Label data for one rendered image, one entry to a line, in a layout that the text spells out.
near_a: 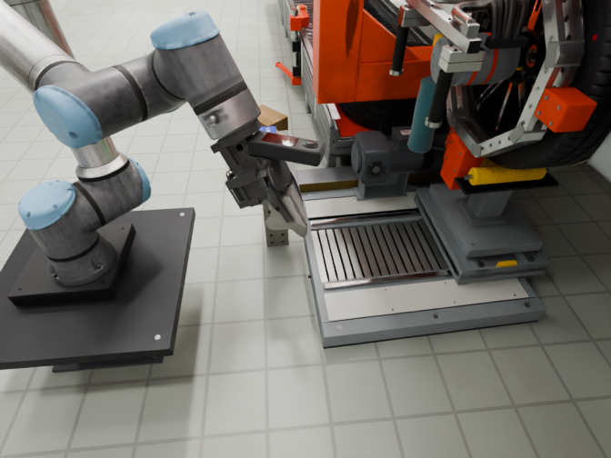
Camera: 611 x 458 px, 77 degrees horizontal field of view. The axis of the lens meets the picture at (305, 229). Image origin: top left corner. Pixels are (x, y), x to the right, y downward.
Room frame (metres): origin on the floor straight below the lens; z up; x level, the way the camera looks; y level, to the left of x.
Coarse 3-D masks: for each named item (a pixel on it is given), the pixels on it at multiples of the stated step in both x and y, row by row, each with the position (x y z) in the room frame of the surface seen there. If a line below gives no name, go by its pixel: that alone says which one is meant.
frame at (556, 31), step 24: (552, 0) 0.98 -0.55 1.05; (576, 0) 0.98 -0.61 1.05; (552, 24) 0.95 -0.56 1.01; (576, 24) 0.94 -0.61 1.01; (552, 48) 0.91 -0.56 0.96; (576, 48) 0.90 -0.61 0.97; (552, 72) 0.89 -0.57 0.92; (456, 96) 1.33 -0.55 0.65; (456, 120) 1.21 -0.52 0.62; (528, 120) 0.89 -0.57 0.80; (480, 144) 1.04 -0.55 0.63; (504, 144) 0.94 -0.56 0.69
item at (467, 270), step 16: (416, 192) 1.40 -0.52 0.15; (432, 208) 1.29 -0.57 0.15; (432, 224) 1.19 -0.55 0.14; (448, 240) 1.09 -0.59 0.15; (448, 256) 1.02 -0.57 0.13; (464, 256) 1.00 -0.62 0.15; (496, 256) 1.00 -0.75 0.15; (512, 256) 1.00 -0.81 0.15; (528, 256) 0.97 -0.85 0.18; (544, 256) 0.99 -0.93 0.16; (464, 272) 0.91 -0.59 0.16; (480, 272) 0.92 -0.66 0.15; (496, 272) 0.93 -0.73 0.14; (512, 272) 0.94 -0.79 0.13; (528, 272) 0.95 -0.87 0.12; (544, 272) 0.96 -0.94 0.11
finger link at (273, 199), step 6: (270, 180) 0.49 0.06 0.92; (270, 186) 0.47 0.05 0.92; (270, 192) 0.47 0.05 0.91; (276, 192) 0.47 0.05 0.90; (270, 198) 0.46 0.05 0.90; (276, 198) 0.46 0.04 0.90; (282, 198) 0.48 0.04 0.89; (276, 204) 0.46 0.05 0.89; (282, 204) 0.46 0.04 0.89; (276, 210) 0.46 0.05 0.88; (282, 210) 0.46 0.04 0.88; (288, 216) 0.46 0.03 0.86; (288, 222) 0.46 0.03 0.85
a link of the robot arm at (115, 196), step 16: (16, 0) 0.94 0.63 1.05; (32, 0) 0.96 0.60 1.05; (48, 0) 1.01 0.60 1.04; (32, 16) 0.95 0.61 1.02; (48, 16) 0.98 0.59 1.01; (48, 32) 0.96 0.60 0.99; (64, 48) 0.97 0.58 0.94; (96, 144) 0.92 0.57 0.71; (112, 144) 0.96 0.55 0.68; (80, 160) 0.90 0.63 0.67; (96, 160) 0.90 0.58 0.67; (112, 160) 0.93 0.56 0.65; (128, 160) 0.97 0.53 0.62; (80, 176) 0.88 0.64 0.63; (96, 176) 0.88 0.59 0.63; (112, 176) 0.89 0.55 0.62; (128, 176) 0.93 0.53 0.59; (144, 176) 0.96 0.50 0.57; (96, 192) 0.86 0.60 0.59; (112, 192) 0.88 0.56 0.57; (128, 192) 0.90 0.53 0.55; (144, 192) 0.93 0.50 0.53; (112, 208) 0.85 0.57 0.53; (128, 208) 0.89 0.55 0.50
